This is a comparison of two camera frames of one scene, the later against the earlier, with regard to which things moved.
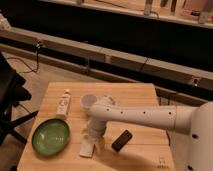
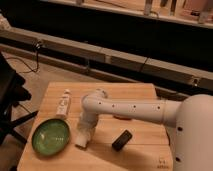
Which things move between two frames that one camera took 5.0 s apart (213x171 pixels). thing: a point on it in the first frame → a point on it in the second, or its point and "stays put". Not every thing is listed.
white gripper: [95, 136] → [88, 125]
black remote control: [121, 141] stays put
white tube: [63, 105] stays put
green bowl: [51, 137] stays put
